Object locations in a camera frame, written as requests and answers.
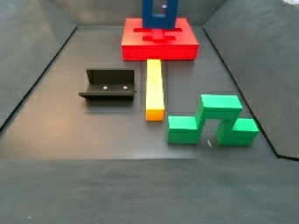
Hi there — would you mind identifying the yellow long bar block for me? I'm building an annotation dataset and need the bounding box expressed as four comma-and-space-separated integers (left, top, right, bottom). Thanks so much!
146, 59, 164, 122

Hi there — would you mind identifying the blue U-shaped block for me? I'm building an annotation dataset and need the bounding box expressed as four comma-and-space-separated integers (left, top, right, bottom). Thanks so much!
143, 0, 179, 30

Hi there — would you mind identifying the green stepped arch block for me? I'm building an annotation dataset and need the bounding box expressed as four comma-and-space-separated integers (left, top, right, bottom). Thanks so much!
167, 94, 259, 146

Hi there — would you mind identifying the purple U-shaped block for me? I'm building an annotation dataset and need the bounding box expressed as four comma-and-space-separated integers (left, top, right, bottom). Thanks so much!
154, 3, 167, 14

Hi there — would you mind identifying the red base block with slots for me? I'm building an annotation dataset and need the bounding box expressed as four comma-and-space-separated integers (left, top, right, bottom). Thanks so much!
121, 17, 199, 60

